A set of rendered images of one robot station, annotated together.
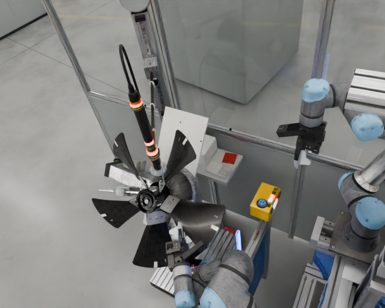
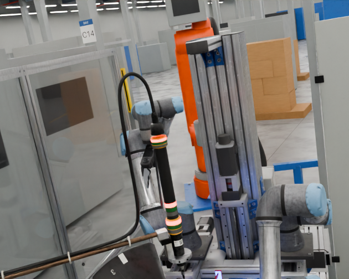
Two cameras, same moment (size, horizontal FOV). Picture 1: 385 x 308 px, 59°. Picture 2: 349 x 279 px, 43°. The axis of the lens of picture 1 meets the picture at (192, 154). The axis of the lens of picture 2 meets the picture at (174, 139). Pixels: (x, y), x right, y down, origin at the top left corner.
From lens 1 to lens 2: 1.83 m
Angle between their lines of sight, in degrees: 92
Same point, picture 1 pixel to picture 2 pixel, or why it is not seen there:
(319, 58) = (47, 164)
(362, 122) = (178, 98)
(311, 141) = not seen: hidden behind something
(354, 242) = (197, 239)
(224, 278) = (293, 186)
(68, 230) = not seen: outside the picture
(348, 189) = (158, 218)
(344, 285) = (229, 262)
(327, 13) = (36, 119)
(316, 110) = not seen: hidden behind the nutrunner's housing
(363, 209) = (180, 206)
